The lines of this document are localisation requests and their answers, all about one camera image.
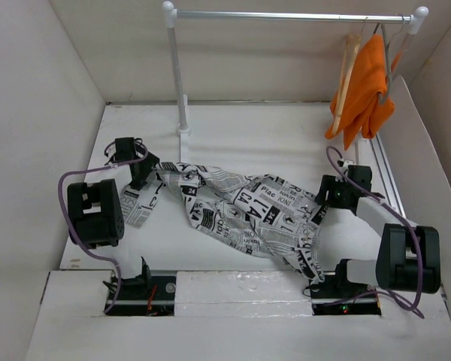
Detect newspaper print trousers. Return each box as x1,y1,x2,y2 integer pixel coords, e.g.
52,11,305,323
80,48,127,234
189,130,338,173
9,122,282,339
120,162,328,284

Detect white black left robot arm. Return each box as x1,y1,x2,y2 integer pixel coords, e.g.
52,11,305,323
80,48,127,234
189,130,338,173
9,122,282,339
57,137,159,289

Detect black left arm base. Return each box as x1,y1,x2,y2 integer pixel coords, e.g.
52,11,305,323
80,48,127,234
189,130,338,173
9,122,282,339
103,272,177,317

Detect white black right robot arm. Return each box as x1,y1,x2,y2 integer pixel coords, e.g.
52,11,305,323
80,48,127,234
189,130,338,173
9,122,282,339
316,165,441,296

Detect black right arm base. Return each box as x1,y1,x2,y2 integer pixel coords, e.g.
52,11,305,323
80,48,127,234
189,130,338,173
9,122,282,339
303,275,382,316

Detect orange cloth on hanger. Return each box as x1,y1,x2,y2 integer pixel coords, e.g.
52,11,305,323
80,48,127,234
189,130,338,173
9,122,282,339
325,34,395,150

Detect wooden clothes hanger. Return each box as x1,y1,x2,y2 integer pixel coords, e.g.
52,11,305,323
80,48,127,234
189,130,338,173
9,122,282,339
331,33,362,136

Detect white metal clothes rack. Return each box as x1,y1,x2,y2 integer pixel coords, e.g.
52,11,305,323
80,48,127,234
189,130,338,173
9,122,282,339
161,0,430,180

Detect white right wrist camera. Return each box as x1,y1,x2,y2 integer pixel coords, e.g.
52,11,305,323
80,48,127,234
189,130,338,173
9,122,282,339
337,159,356,172

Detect aluminium side rail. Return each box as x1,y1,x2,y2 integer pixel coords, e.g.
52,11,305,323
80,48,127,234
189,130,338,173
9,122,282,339
370,135,407,218

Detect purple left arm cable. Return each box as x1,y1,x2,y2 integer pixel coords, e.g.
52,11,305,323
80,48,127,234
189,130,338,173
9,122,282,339
56,141,150,313

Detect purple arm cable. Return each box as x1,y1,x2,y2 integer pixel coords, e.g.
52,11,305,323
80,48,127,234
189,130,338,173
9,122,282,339
56,141,150,313
325,145,425,320

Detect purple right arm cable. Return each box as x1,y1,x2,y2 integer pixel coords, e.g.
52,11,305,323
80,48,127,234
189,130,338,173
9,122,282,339
325,145,425,320

